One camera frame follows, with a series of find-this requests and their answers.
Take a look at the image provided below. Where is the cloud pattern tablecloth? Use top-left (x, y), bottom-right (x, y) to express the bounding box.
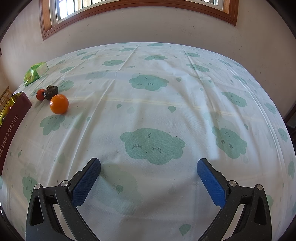
top-left (1, 43), bottom-right (295, 240)

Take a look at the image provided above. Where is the wooden framed window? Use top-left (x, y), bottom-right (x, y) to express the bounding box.
top-left (38, 1), bottom-right (239, 40)

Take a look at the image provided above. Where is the wooden chair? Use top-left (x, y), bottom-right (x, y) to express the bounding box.
top-left (0, 87), bottom-right (13, 110)

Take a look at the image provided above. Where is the dark wrinkled fruit by tomato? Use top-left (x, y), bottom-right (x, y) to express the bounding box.
top-left (44, 85), bottom-right (59, 100)

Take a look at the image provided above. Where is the smooth orange fruit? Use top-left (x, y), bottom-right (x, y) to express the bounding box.
top-left (50, 94), bottom-right (69, 114)

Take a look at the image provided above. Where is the small red tomato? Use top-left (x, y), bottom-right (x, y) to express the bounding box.
top-left (36, 88), bottom-right (45, 101)

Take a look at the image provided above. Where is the green tissue pack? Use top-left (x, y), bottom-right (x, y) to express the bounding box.
top-left (23, 62), bottom-right (49, 86)

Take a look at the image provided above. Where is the red gold toffee tin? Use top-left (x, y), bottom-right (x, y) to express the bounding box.
top-left (0, 91), bottom-right (32, 174)

